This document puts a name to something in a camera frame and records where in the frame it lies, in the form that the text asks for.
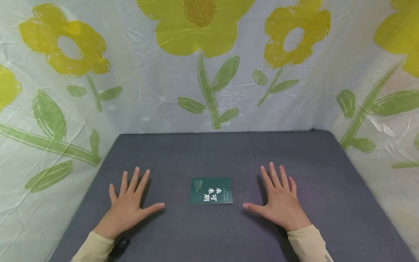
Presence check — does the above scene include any person's left hand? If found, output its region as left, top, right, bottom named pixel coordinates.
left=93, top=167, right=165, bottom=240

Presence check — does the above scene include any person's left forearm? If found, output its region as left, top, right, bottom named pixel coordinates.
left=71, top=231, right=115, bottom=262

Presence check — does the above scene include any person's right hand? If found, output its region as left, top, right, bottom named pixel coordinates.
left=242, top=162, right=312, bottom=232

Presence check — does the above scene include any dark green booklet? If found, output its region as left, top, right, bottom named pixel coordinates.
left=190, top=177, right=234, bottom=205

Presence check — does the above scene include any person's right forearm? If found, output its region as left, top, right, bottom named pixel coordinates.
left=287, top=224, right=334, bottom=262

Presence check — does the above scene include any black wrist band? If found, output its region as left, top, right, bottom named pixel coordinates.
left=109, top=237, right=131, bottom=258

